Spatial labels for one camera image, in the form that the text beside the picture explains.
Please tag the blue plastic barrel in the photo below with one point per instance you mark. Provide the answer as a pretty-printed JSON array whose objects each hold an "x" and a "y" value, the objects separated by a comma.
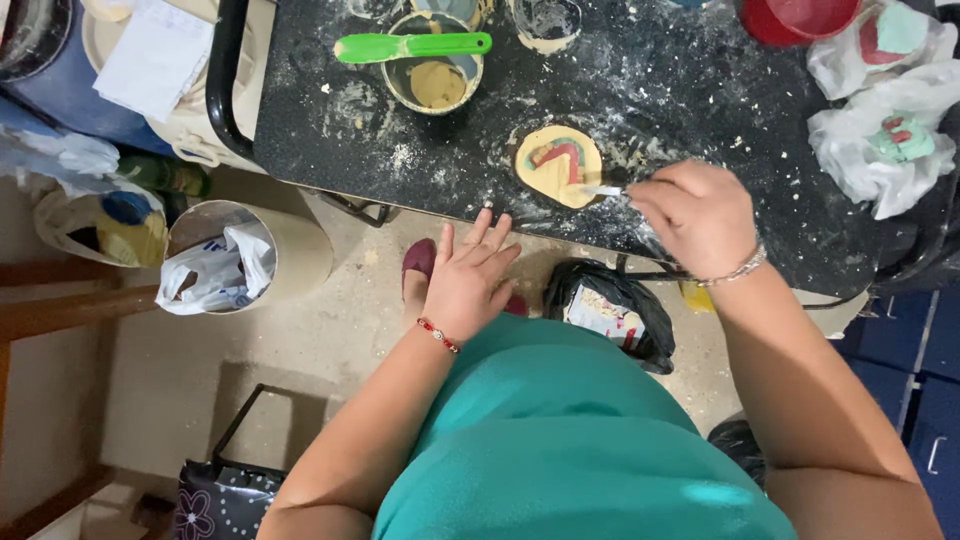
[{"x": 52, "y": 67}]

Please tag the person's right hand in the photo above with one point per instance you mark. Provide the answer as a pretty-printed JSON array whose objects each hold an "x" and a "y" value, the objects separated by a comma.
[{"x": 694, "y": 214}]

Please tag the yellow plaster dental cast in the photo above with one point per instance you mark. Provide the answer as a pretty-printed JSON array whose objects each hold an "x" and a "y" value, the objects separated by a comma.
[{"x": 559, "y": 165}]

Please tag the blue cabinet drawers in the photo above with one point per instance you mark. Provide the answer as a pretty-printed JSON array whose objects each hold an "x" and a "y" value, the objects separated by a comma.
[{"x": 915, "y": 390}]

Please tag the glass bowl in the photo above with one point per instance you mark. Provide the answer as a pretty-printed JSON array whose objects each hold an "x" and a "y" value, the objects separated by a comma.
[{"x": 373, "y": 7}]

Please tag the cream plastic lidded container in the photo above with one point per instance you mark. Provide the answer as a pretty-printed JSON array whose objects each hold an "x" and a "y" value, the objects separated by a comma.
[{"x": 195, "y": 112}]

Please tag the person's teal shirt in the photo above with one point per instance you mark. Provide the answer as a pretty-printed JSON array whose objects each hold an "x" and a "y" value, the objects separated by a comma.
[{"x": 570, "y": 442}]

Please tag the black metal table frame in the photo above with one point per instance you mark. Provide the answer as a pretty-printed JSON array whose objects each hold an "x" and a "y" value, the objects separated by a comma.
[{"x": 225, "y": 82}]

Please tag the black floral tote bag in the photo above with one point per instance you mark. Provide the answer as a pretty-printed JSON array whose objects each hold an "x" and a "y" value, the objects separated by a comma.
[{"x": 221, "y": 480}]

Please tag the green plastic spatula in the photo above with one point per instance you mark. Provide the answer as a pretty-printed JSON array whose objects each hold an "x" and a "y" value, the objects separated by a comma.
[{"x": 409, "y": 46}]

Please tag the person's left hand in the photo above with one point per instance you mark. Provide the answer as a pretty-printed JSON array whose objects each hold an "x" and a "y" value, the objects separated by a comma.
[{"x": 465, "y": 289}]

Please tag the black plastic trash bag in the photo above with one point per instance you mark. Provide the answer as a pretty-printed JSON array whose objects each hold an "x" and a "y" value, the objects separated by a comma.
[{"x": 611, "y": 311}]

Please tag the plaster-smeared mixing bowl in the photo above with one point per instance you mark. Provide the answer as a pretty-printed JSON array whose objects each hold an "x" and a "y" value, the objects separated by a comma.
[{"x": 546, "y": 24}]

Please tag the plaster-stained bowl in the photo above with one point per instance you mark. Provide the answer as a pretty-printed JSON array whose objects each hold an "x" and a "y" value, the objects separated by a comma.
[{"x": 454, "y": 9}]

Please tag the cream bag with containers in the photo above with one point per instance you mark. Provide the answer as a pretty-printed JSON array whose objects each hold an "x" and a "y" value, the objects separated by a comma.
[{"x": 101, "y": 225}]

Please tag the cream cylindrical waste bin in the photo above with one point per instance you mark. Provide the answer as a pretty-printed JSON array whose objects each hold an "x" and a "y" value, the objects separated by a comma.
[{"x": 289, "y": 251}]

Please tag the rubber mixing bowl with plaster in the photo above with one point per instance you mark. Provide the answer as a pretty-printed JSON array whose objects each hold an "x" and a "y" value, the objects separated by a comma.
[{"x": 433, "y": 71}]

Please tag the white plastic bag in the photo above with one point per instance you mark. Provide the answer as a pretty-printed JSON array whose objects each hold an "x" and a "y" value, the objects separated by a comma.
[{"x": 217, "y": 274}]

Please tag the red plastic bowl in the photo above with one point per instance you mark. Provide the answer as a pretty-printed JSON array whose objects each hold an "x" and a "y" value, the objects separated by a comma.
[{"x": 796, "y": 19}]

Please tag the maroon shoe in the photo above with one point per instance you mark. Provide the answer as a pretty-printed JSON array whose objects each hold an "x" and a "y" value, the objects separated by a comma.
[{"x": 420, "y": 266}]

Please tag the metal spatula tool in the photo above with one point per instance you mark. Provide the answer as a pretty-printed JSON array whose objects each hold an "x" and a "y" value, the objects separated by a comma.
[{"x": 604, "y": 190}]

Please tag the wooden stool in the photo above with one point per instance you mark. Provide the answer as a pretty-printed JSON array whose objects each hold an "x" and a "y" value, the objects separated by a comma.
[{"x": 52, "y": 360}]

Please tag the plastic bag with dental impression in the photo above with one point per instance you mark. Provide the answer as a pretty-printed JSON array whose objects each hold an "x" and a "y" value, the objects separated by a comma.
[
  {"x": 885, "y": 142},
  {"x": 877, "y": 49}
]

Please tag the person's right fingers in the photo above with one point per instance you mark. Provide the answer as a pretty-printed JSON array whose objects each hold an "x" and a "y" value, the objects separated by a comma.
[{"x": 651, "y": 201}]

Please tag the green bottle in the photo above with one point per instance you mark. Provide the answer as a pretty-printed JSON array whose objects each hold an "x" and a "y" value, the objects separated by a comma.
[{"x": 165, "y": 174}]

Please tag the white paper sheet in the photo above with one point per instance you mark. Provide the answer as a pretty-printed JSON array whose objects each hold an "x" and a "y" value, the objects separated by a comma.
[{"x": 154, "y": 56}]

